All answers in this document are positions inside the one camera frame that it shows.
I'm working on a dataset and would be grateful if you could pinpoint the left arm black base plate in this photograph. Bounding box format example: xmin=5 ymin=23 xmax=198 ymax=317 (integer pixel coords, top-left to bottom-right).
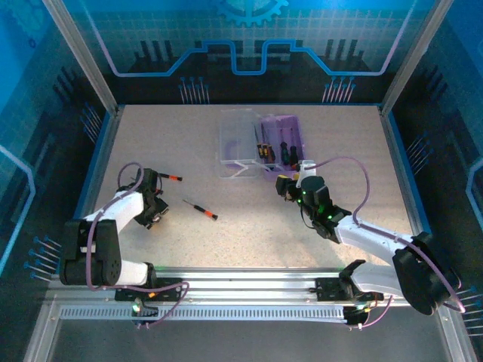
xmin=114 ymin=277 xmax=189 ymax=302

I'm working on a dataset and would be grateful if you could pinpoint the grey file yellow handle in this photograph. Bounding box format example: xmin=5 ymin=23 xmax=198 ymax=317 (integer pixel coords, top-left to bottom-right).
xmin=253 ymin=124 xmax=265 ymax=158

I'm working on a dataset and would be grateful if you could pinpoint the aluminium outer frame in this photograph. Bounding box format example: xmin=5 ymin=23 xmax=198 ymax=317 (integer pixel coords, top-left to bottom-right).
xmin=22 ymin=293 xmax=478 ymax=362

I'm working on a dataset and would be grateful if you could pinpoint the thin round file yellow handle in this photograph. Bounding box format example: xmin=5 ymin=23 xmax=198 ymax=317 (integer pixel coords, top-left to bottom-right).
xmin=261 ymin=124 xmax=272 ymax=162

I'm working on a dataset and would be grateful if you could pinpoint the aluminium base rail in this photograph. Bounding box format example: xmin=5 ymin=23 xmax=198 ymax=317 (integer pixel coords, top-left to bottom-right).
xmin=48 ymin=265 xmax=452 ymax=305

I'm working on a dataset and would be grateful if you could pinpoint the white slotted cable duct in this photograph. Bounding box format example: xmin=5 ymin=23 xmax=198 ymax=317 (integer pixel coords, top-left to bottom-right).
xmin=59 ymin=304 xmax=349 ymax=322

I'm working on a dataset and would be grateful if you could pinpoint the orange handled screwdriver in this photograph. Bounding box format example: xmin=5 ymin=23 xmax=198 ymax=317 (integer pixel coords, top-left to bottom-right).
xmin=288 ymin=127 xmax=300 ymax=167

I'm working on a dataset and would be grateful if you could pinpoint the aluminium corner post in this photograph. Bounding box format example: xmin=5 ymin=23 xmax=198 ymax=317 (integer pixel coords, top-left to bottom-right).
xmin=378 ymin=0 xmax=456 ymax=116
xmin=41 ymin=0 xmax=125 ymax=116

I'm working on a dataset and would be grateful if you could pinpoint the purple toolbox with clear lid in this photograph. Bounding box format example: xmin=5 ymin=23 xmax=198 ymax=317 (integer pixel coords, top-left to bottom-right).
xmin=217 ymin=108 xmax=307 ymax=183

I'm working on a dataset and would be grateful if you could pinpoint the side rail with blue strip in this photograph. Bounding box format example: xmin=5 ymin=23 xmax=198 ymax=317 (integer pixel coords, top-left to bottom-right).
xmin=378 ymin=105 xmax=435 ymax=242
xmin=56 ymin=105 xmax=125 ymax=275

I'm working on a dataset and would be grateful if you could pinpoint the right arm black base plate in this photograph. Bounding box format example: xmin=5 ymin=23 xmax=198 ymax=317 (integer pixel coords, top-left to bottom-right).
xmin=315 ymin=277 xmax=384 ymax=302

